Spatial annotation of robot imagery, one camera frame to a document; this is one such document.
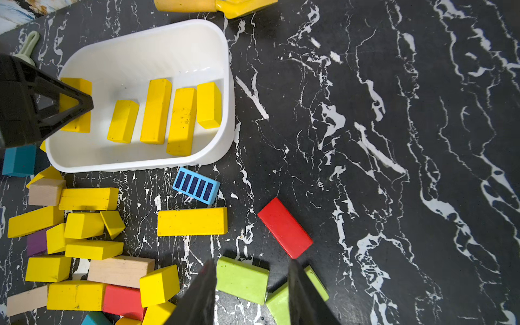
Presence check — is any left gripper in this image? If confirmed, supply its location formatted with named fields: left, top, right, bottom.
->
left=1, top=54, right=94, bottom=148

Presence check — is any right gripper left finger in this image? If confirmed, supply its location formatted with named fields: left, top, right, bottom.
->
left=165, top=259, right=217, bottom=324

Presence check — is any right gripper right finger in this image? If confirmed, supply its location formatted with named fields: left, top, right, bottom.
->
left=288, top=259, right=340, bottom=324

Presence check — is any white plastic bin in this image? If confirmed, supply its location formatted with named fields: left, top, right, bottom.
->
left=46, top=20, right=235, bottom=173

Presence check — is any green block right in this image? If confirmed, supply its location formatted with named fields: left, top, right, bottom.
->
left=265, top=265, right=329, bottom=325

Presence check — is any green block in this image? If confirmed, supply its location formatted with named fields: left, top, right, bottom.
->
left=216, top=257, right=269, bottom=306
left=265, top=265, right=329, bottom=325

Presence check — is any teal upright block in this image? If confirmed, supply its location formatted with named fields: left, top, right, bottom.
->
left=2, top=144, right=37, bottom=177

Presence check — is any green block left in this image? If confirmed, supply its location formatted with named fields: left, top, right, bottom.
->
left=216, top=257, right=269, bottom=306

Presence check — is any red block in pile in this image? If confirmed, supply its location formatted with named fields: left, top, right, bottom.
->
left=102, top=285, right=146, bottom=321

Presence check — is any natural wood block upper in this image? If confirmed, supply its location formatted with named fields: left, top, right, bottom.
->
left=87, top=255, right=155, bottom=288

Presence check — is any natural wood block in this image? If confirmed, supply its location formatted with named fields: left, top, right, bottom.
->
left=87, top=255, right=155, bottom=288
left=7, top=285, right=49, bottom=317

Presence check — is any long yellow block right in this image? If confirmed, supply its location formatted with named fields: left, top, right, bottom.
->
left=157, top=207, right=228, bottom=236

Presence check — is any yellow long block left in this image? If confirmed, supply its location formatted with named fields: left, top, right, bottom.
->
left=8, top=206, right=64, bottom=238

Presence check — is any teal long block rear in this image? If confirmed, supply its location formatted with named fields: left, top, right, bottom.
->
left=81, top=311, right=112, bottom=325

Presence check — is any blue grid block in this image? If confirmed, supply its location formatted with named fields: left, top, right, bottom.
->
left=173, top=167, right=221, bottom=205

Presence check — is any purple block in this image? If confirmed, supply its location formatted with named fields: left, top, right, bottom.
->
left=27, top=228, right=48, bottom=257

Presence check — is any yellow long block bottom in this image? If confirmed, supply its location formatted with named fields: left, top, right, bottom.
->
left=47, top=280, right=107, bottom=311

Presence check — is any natural wood block lower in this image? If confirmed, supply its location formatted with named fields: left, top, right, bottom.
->
left=7, top=285, right=49, bottom=317

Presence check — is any yellow toy shovel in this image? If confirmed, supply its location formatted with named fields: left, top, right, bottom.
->
left=154, top=0, right=278, bottom=19

